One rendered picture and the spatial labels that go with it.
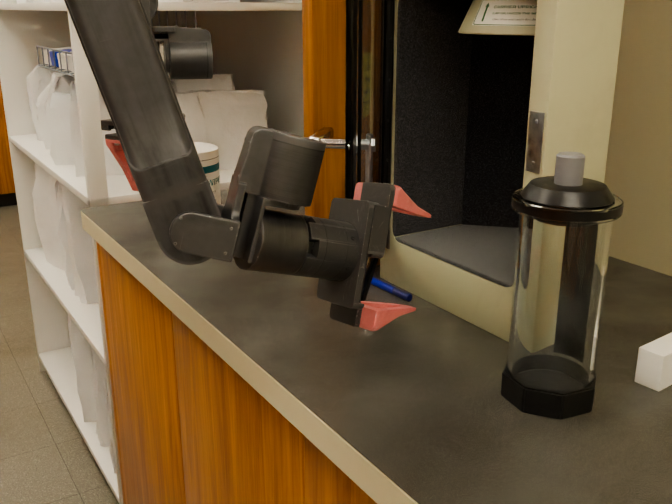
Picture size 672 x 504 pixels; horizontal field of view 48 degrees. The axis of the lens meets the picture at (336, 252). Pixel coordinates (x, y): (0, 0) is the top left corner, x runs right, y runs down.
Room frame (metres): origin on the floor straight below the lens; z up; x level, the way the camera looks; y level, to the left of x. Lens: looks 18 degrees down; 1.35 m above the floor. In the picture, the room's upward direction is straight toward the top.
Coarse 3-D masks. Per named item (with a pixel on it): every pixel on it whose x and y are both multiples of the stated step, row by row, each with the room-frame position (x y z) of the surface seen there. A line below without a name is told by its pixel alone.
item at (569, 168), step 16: (560, 160) 0.73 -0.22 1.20; (576, 160) 0.72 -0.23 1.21; (560, 176) 0.73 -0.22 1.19; (576, 176) 0.72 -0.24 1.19; (528, 192) 0.73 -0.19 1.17; (544, 192) 0.71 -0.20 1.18; (560, 192) 0.70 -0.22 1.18; (576, 192) 0.70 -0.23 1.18; (592, 192) 0.70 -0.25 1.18; (608, 192) 0.72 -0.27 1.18
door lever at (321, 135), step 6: (318, 132) 0.89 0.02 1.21; (324, 132) 0.89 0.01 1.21; (330, 132) 0.91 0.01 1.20; (318, 138) 0.85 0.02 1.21; (324, 138) 0.85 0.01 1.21; (330, 138) 0.85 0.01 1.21; (336, 138) 0.85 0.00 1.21; (342, 138) 0.85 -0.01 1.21; (330, 144) 0.85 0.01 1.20; (336, 144) 0.85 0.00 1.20; (342, 144) 0.85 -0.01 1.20
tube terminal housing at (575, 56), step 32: (544, 0) 0.86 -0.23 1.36; (576, 0) 0.86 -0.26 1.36; (608, 0) 0.89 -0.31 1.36; (544, 32) 0.86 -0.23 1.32; (576, 32) 0.87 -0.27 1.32; (608, 32) 0.89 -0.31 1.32; (544, 64) 0.86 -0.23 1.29; (576, 64) 0.87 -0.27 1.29; (608, 64) 0.90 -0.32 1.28; (544, 96) 0.85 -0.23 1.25; (576, 96) 0.87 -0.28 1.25; (608, 96) 0.90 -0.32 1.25; (544, 128) 0.85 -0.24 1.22; (576, 128) 0.87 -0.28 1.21; (608, 128) 0.90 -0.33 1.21; (544, 160) 0.85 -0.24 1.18; (384, 256) 1.11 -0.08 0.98; (416, 256) 1.04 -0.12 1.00; (416, 288) 1.04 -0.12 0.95; (448, 288) 0.98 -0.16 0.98; (480, 288) 0.92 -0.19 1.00; (512, 288) 0.88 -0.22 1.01; (480, 320) 0.92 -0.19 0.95
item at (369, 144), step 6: (366, 138) 0.85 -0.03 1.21; (372, 138) 0.84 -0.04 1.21; (366, 144) 0.84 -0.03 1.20; (372, 144) 0.84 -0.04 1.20; (366, 150) 0.85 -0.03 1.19; (372, 150) 0.84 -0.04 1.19; (366, 156) 0.85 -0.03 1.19; (372, 156) 0.85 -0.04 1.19; (366, 162) 0.85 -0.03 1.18; (372, 162) 0.85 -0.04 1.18; (366, 168) 0.85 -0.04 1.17; (372, 168) 0.85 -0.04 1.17; (366, 174) 0.85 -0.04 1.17; (372, 174) 0.85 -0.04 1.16; (366, 180) 0.85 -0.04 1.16; (372, 180) 0.86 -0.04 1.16
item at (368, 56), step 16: (352, 0) 0.80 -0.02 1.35; (368, 0) 0.92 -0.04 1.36; (352, 16) 0.80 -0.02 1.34; (368, 16) 0.92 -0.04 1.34; (352, 32) 0.80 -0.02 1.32; (368, 32) 0.93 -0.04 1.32; (352, 48) 0.80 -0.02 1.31; (368, 48) 0.93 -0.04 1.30; (352, 64) 0.81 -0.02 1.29; (368, 64) 0.93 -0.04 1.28; (352, 80) 0.81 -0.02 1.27; (368, 80) 0.93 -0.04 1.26; (352, 96) 0.81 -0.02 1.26; (368, 96) 0.93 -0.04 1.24; (352, 112) 0.81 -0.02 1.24; (368, 112) 0.94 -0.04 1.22; (352, 128) 0.81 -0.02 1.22; (368, 128) 0.94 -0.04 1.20; (352, 144) 0.81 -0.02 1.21; (352, 160) 0.81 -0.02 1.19
